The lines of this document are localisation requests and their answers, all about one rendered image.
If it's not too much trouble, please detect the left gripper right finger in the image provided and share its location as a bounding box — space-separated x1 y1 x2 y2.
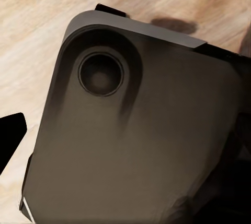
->
234 112 251 154

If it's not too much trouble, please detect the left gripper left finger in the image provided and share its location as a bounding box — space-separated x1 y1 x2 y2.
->
0 112 27 175

